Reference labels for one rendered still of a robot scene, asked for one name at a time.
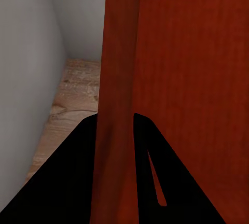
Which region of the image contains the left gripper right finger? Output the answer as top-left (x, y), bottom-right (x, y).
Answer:
top-left (133, 113), bottom-right (226, 224)

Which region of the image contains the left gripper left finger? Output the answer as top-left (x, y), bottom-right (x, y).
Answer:
top-left (0, 114), bottom-right (98, 224)

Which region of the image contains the storage box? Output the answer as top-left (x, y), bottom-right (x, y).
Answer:
top-left (90, 0), bottom-right (249, 224)

